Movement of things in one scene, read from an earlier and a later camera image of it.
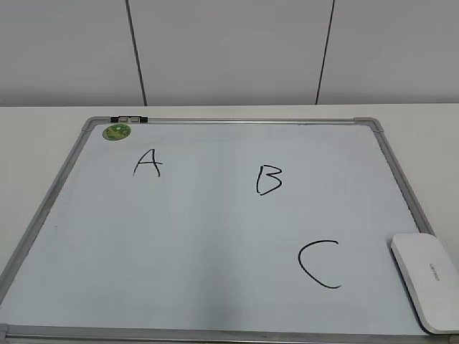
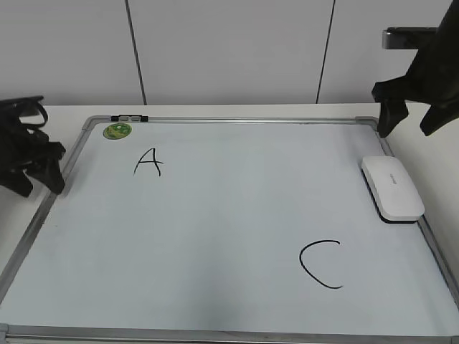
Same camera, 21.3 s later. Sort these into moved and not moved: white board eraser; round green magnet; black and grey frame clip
Moved: white board eraser
Not moved: black and grey frame clip; round green magnet
